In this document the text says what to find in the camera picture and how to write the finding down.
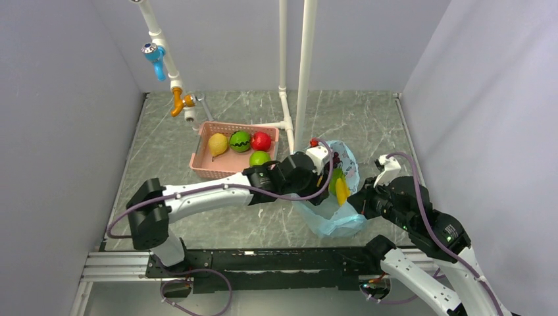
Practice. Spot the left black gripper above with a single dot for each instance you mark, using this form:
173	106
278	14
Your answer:
315	179

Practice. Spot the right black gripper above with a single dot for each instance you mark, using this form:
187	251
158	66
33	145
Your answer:
361	200

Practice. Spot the light blue plastic bag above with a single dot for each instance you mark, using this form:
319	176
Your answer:
329	220

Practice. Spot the green fake lime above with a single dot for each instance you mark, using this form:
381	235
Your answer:
259	158

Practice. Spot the red fake apple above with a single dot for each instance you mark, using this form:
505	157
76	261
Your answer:
260	141

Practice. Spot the green fake watermelon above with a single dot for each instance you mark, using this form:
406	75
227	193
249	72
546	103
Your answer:
240	141

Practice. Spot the yellow fake pear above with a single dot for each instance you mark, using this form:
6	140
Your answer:
218	144

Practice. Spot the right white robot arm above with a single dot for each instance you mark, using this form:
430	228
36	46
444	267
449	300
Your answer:
440	236

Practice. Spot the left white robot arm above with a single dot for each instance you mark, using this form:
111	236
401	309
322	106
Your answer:
300	176

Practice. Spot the small green fake fruit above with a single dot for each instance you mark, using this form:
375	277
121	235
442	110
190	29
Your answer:
336	174

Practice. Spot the yellow fake banana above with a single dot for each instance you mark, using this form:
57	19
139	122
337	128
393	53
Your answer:
342	191

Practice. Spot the dark fake grapes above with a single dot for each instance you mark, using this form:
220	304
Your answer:
336	158

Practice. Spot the pink plastic basket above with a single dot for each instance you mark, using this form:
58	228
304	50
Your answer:
206	166

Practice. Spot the silver wrench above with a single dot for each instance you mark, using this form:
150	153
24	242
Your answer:
201	99

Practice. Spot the orange plastic faucet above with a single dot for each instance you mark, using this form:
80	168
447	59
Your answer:
180	102

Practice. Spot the blue plastic faucet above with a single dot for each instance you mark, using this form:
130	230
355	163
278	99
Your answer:
155	55

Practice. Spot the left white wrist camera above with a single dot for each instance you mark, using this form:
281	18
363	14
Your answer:
319	155

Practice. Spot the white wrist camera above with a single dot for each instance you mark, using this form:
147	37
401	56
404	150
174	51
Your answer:
389	168
319	155

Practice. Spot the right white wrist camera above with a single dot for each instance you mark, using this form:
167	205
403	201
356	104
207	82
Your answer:
389	168

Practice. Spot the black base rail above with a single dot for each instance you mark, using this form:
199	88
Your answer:
343	268

